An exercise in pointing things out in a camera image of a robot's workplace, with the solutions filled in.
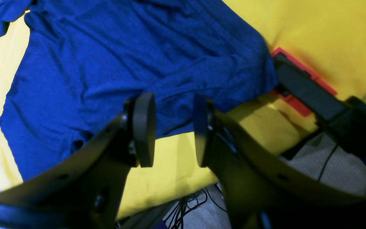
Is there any yellow table cloth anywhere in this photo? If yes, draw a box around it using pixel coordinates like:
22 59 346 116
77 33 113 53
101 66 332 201
0 0 366 219

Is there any navy blue long-sleeve shirt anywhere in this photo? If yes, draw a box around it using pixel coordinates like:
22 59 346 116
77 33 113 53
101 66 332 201
0 0 278 181

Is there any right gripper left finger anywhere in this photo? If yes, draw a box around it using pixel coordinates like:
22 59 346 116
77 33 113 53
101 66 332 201
0 93 156 229

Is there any red black clamp top right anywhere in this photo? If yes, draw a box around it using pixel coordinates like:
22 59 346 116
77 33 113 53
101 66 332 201
272 48 366 165

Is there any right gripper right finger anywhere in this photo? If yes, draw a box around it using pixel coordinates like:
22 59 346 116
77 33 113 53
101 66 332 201
193 94 366 229

